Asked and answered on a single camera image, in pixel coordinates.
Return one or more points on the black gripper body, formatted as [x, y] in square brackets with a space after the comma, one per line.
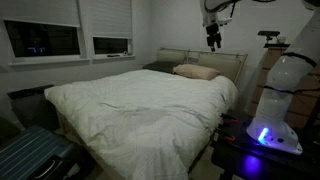
[213, 33]

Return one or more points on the white quilted blanket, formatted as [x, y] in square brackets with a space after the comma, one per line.
[140, 110]

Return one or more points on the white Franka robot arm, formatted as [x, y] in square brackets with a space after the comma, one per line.
[283, 76]

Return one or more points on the beige pillow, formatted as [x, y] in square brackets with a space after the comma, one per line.
[196, 71]

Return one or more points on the dark grey pillow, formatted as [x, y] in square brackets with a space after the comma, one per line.
[160, 66]

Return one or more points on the white cup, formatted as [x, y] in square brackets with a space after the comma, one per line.
[282, 39]

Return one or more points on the red black clamp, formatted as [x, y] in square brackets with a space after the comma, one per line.
[229, 118]
[225, 135]

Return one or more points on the black remote control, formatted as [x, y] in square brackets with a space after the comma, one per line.
[113, 55]

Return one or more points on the wooden dresser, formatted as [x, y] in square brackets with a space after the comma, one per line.
[301, 103]

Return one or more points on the small dark window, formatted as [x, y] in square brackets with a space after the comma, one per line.
[110, 45]

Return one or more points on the narrow white window blind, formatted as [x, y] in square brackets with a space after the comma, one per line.
[106, 18]

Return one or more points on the black robot table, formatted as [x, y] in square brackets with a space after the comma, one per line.
[266, 160]

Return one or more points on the large dark window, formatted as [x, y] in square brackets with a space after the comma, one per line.
[41, 38]

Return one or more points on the wide white window blind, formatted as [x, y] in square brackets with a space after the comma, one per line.
[40, 11]

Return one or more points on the black storage box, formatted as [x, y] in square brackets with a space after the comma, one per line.
[31, 106]

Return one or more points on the blue ribbed suitcase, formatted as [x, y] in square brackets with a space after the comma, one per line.
[30, 153]

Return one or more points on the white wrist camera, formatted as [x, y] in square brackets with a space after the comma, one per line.
[225, 21]

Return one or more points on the black stereo camera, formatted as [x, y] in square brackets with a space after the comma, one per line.
[268, 33]

